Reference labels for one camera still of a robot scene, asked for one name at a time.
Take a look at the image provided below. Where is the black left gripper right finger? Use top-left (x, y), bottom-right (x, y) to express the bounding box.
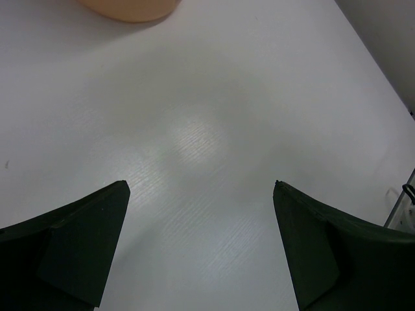
top-left (273, 181), bottom-right (414, 310)

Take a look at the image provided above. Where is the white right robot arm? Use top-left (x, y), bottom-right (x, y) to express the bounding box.
top-left (273, 178), bottom-right (414, 310)

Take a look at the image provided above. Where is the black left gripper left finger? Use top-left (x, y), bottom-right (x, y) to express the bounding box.
top-left (1, 181), bottom-right (130, 310)

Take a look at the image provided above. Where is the orange paper bin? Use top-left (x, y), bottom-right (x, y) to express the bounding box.
top-left (78, 0), bottom-right (180, 23)

